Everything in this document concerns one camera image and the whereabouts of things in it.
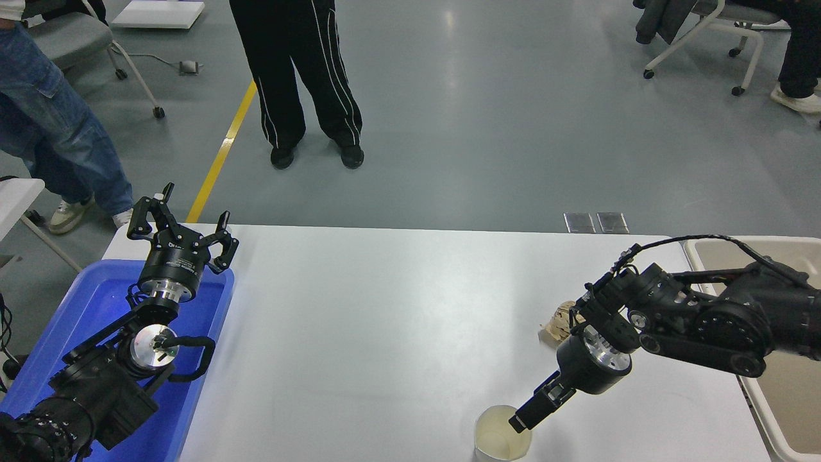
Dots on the person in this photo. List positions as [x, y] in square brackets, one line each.
[802, 58]
[288, 64]
[38, 109]

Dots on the gray seat office chair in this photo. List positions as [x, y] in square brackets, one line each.
[70, 38]

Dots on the large pale plastic bin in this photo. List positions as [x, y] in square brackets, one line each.
[795, 410]

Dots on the dark gray jacket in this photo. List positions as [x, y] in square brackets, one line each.
[660, 19]

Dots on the white frame office chair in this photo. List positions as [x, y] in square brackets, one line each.
[731, 19]

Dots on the crumpled tan paper ball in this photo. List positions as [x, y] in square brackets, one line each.
[557, 327]

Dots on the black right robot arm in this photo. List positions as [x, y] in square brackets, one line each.
[737, 321]

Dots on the white flat floor platform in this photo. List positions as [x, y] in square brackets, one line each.
[157, 14]

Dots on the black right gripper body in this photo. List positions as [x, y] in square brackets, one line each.
[587, 375]

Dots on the white paper cup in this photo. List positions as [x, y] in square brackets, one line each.
[490, 439]

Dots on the blue plastic tray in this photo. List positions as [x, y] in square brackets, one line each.
[83, 314]

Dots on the metal floor outlet plate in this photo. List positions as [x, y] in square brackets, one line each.
[580, 222]
[612, 222]

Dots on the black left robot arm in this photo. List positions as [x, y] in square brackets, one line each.
[96, 391]

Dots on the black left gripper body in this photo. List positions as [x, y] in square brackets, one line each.
[174, 262]

